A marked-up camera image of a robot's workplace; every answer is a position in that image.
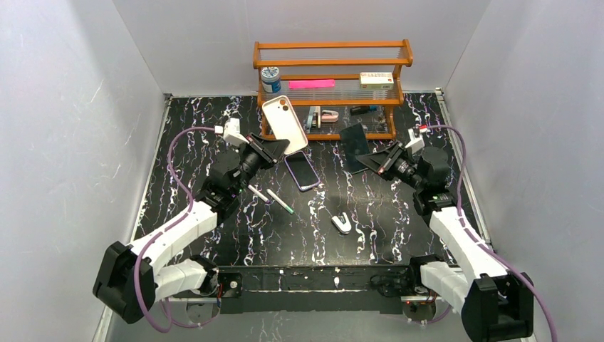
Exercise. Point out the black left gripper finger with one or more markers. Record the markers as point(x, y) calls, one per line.
point(276, 148)
point(258, 142)

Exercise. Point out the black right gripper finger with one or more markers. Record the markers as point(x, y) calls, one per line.
point(379, 164)
point(394, 151)

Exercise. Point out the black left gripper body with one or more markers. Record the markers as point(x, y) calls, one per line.
point(263, 152)

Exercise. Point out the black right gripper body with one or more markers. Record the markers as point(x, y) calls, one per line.
point(387, 160)

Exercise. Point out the black phone without case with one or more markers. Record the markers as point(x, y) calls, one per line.
point(354, 144)

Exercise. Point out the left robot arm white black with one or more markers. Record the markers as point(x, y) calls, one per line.
point(133, 277)

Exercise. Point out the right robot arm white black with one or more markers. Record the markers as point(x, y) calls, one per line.
point(493, 302)

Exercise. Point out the purple capped marker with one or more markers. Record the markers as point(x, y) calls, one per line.
point(259, 194)

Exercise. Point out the green capped marker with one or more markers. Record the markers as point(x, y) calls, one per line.
point(277, 199)

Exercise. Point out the dark object on lower shelf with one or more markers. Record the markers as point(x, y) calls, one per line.
point(363, 109)

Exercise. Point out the pink white stapler on shelf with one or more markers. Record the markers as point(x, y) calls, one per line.
point(329, 116)

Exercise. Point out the blue lidded jar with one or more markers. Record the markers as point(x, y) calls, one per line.
point(271, 79)

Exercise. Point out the white red box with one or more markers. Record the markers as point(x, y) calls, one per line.
point(376, 80)

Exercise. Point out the pink flat box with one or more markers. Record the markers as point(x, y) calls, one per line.
point(311, 84)

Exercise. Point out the orange wooden shelf rack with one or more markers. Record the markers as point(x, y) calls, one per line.
point(327, 74)

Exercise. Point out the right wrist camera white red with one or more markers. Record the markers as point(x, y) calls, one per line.
point(416, 136)

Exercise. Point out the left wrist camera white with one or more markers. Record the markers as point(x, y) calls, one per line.
point(231, 132)

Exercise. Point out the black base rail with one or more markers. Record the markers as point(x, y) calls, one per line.
point(387, 289)

